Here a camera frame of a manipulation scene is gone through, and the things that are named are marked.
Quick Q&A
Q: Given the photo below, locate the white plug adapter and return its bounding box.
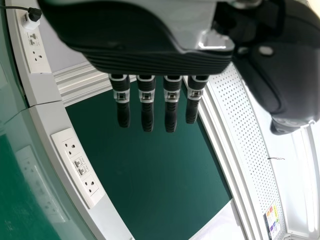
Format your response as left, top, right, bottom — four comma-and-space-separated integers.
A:
21, 12, 41, 30

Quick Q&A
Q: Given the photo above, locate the aluminium frame rail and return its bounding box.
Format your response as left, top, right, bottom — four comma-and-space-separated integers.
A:
53, 62, 138, 107
196, 97, 270, 240

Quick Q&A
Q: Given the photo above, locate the white socket strip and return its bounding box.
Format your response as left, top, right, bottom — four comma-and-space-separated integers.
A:
15, 9, 52, 75
50, 127, 103, 210

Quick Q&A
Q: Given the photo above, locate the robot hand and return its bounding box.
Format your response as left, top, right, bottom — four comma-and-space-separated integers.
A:
37, 0, 320, 136

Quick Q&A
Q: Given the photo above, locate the white perforated cable duct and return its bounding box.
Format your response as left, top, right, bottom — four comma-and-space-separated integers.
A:
206, 63, 288, 237

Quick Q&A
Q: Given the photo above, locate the black plug with cable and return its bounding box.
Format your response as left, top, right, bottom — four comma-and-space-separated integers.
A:
0, 4, 42, 23

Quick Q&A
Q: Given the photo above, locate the colourful sticker label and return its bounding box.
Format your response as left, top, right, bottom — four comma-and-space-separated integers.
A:
263, 203, 281, 237

